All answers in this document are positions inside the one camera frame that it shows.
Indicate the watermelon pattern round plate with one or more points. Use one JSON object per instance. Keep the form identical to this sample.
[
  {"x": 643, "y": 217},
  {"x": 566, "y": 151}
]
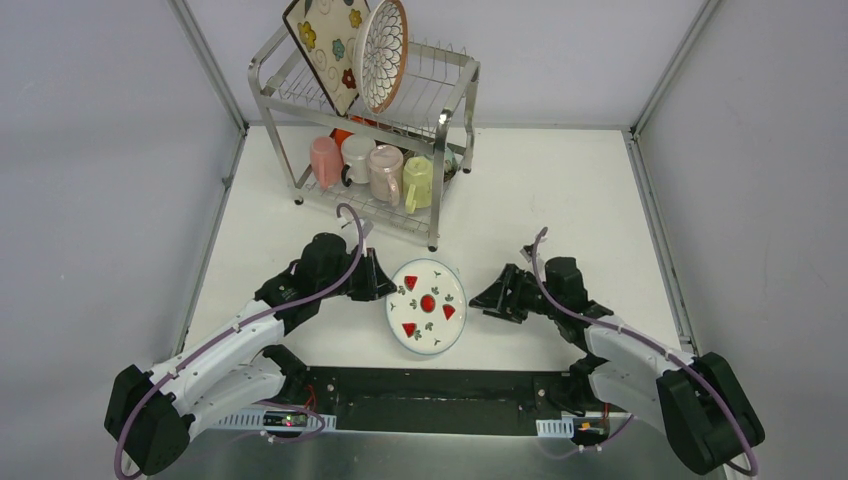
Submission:
[{"x": 428, "y": 311}]

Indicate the translucent pink glass mug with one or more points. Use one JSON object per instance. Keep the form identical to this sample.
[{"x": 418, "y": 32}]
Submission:
[{"x": 385, "y": 169}]

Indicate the pale yellow ceramic mug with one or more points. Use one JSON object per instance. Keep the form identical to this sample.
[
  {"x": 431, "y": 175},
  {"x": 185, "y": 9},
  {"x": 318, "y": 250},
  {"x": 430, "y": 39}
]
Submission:
[{"x": 417, "y": 184}]

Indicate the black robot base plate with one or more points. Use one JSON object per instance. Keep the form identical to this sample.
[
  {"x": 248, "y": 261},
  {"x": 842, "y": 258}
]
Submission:
[{"x": 422, "y": 401}]

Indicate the round floral pattern plate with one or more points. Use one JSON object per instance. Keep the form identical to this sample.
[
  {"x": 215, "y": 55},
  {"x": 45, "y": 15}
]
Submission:
[{"x": 380, "y": 55}]

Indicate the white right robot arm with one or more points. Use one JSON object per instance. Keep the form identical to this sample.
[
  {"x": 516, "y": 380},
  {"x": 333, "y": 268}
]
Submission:
[{"x": 696, "y": 402}]

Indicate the square flower pattern plate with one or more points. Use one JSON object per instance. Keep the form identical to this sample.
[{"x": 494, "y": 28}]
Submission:
[{"x": 325, "y": 32}]

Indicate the pink ceramic mug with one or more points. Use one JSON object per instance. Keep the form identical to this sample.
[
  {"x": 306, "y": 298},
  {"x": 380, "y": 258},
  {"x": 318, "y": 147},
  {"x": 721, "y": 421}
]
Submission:
[{"x": 326, "y": 161}]

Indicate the mint green ceramic bowl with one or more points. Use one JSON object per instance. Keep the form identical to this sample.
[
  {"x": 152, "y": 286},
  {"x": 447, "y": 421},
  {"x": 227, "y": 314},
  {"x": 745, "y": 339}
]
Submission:
[{"x": 450, "y": 165}]

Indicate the small clear glass cup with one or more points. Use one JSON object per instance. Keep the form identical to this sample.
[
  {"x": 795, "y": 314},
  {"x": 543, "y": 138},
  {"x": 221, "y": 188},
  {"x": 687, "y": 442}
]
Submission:
[{"x": 356, "y": 150}]

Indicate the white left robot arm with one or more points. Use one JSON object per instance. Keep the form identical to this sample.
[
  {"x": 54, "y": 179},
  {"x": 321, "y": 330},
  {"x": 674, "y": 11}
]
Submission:
[{"x": 154, "y": 414}]

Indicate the orange plastic bowl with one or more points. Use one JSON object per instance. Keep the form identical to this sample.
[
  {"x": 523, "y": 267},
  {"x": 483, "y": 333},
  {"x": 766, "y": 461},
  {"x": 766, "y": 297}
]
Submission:
[{"x": 339, "y": 136}]

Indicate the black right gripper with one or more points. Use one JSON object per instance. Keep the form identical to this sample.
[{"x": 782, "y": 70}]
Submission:
[{"x": 494, "y": 300}]

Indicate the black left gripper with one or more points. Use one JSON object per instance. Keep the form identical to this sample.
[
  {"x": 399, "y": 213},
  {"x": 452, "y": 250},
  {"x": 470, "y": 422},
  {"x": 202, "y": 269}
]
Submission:
[{"x": 365, "y": 277}]

